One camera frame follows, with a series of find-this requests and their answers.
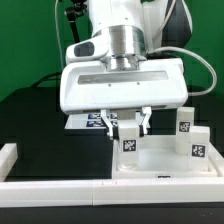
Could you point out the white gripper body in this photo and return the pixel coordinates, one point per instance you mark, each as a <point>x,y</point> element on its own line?
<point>88,86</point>

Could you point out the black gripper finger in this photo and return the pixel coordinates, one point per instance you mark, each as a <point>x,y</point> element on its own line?
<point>112,131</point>
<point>145,114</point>

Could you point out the white square tabletop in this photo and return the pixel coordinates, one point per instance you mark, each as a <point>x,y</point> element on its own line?
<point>157,159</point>

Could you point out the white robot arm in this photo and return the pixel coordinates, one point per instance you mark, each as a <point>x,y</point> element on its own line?
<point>117,69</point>

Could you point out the white sheet with tags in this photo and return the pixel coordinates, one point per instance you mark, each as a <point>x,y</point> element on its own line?
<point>85,121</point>

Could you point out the white U-shaped obstacle fence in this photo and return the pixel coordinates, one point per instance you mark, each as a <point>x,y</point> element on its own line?
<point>105,191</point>

